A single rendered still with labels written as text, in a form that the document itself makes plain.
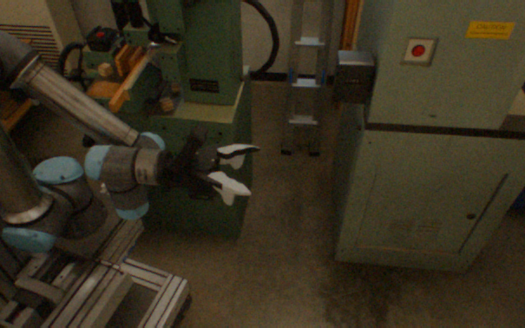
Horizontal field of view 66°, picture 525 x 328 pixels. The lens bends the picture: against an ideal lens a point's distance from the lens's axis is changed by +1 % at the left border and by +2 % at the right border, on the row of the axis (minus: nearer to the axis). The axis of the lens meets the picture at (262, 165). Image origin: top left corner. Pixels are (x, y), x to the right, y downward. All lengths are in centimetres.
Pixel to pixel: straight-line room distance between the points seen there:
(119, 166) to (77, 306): 55
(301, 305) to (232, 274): 37
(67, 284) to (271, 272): 108
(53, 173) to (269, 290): 122
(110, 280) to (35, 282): 20
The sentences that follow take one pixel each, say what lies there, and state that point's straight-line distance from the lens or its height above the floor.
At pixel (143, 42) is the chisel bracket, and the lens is 176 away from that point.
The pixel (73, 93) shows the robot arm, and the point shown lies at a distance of 99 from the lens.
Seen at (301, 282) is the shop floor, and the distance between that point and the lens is 208.
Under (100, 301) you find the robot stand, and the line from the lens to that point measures 130.
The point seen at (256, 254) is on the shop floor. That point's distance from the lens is 215.
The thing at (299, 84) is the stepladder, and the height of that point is 51.
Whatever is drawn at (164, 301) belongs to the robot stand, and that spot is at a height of 23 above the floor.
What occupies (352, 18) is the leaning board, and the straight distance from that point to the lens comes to 274.
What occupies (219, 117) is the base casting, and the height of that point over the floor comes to 80.
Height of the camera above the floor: 182
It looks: 45 degrees down
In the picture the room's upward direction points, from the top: straight up
